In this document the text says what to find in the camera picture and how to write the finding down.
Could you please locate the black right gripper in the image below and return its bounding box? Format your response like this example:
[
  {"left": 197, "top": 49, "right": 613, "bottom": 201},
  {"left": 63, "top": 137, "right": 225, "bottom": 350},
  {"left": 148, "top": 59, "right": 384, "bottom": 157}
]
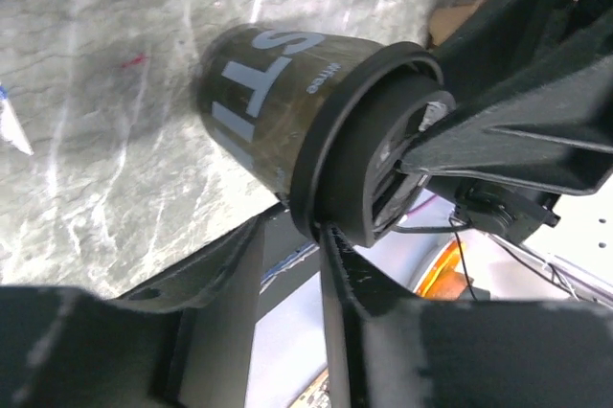
[{"left": 401, "top": 57, "right": 612, "bottom": 241}]

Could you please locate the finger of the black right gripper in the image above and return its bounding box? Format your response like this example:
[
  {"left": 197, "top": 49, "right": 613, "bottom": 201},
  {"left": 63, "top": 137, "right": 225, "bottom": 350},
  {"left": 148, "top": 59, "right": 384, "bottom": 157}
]
[{"left": 434, "top": 0, "right": 612, "bottom": 104}]

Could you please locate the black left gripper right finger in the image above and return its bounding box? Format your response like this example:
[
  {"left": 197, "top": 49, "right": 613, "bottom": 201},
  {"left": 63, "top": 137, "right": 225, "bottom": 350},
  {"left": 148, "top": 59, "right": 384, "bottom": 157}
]
[{"left": 319, "top": 224, "right": 612, "bottom": 407}]

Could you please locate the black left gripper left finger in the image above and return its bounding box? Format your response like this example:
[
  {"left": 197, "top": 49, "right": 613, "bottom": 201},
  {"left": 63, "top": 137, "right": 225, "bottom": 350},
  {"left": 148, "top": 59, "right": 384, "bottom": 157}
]
[{"left": 1, "top": 217, "right": 264, "bottom": 407}]

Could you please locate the black cup lid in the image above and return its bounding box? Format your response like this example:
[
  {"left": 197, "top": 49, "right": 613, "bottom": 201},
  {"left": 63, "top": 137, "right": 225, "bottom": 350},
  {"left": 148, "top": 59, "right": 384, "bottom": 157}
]
[{"left": 289, "top": 42, "right": 455, "bottom": 247}]

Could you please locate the dark translucent takeout cup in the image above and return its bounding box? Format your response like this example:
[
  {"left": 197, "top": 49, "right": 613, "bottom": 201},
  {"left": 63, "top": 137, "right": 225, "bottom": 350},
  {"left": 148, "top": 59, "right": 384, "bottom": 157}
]
[{"left": 196, "top": 24, "right": 382, "bottom": 195}]

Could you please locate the brown pulp cup carrier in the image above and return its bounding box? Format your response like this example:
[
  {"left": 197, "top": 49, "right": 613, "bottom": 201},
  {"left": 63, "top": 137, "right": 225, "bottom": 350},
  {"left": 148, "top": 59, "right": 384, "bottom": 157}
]
[{"left": 427, "top": 2, "right": 480, "bottom": 49}]

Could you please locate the black base frame rail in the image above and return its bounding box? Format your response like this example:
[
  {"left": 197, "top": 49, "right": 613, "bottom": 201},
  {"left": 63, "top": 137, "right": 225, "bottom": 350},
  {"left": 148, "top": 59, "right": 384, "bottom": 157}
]
[{"left": 118, "top": 204, "right": 315, "bottom": 311}]

